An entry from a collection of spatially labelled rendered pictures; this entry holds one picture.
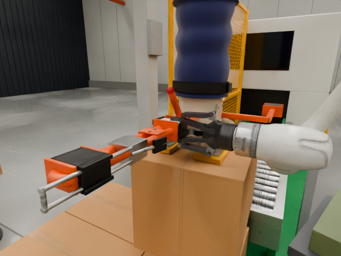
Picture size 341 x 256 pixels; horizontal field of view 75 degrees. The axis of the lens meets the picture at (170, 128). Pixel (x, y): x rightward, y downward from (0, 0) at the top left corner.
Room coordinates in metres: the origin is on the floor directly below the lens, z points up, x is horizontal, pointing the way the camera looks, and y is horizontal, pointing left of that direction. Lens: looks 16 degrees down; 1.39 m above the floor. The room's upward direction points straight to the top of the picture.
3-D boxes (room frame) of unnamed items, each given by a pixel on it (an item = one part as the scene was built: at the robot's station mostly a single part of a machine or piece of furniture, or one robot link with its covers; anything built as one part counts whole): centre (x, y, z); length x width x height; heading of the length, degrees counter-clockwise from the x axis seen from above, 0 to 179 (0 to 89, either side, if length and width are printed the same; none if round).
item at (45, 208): (0.39, 0.09, 1.21); 0.31 x 0.03 x 0.05; 152
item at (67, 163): (0.37, 0.17, 1.21); 0.08 x 0.07 x 0.05; 152
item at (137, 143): (0.49, 0.10, 1.20); 0.07 x 0.07 x 0.04; 62
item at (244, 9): (2.92, -0.79, 1.05); 1.17 x 0.10 x 2.10; 151
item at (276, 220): (1.17, -0.29, 0.58); 0.70 x 0.03 x 0.06; 61
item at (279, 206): (2.03, -1.15, 0.50); 2.31 x 0.05 x 0.19; 151
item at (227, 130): (0.59, -0.14, 1.20); 0.09 x 0.07 x 0.08; 61
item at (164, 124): (0.68, 0.00, 1.20); 0.10 x 0.08 x 0.06; 62
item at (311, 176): (1.43, -1.01, 0.50); 0.07 x 0.07 x 1.00; 61
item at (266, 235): (1.16, -0.29, 0.47); 0.70 x 0.03 x 0.15; 61
